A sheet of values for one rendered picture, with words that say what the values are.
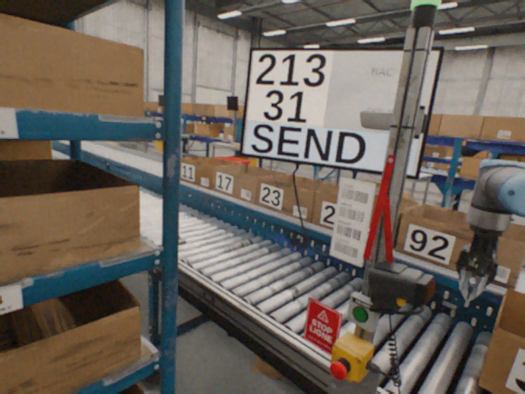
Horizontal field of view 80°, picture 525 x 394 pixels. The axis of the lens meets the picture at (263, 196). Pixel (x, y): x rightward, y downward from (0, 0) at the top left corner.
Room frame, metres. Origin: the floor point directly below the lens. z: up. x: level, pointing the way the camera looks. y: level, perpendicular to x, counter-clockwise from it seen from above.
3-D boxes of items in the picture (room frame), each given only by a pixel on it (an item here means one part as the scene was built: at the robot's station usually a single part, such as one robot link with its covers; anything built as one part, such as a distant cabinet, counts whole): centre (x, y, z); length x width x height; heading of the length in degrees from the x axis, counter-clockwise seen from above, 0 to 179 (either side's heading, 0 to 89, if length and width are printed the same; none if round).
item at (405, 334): (0.86, -0.47, 0.72); 0.52 x 0.05 x 0.05; 138
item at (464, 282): (0.77, -0.55, 0.98); 0.06 x 0.03 x 0.09; 139
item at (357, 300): (0.64, -0.25, 0.95); 0.07 x 0.03 x 0.07; 48
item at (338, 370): (0.59, -0.20, 0.84); 0.04 x 0.04 x 0.04; 48
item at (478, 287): (0.75, -0.58, 0.98); 0.06 x 0.03 x 0.09; 139
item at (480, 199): (0.76, -0.57, 1.25); 0.10 x 0.09 x 0.12; 164
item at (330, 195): (1.45, -0.49, 0.96); 0.39 x 0.29 x 0.17; 48
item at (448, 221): (1.18, -0.79, 0.97); 0.39 x 0.29 x 0.17; 48
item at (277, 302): (1.12, -0.18, 0.72); 0.52 x 0.05 x 0.05; 138
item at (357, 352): (0.60, -0.26, 0.84); 0.15 x 0.09 x 0.07; 48
